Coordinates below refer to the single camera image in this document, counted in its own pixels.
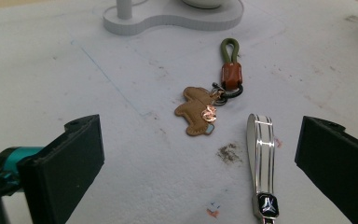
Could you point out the white stand base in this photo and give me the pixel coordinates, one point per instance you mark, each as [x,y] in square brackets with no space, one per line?
[174,15]

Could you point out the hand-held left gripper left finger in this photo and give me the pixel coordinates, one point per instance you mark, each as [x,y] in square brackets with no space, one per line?
[65,168]

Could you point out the white bowl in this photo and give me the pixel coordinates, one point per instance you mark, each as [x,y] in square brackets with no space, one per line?
[203,3]

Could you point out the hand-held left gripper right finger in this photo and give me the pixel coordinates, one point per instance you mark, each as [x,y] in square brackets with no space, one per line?
[338,155]

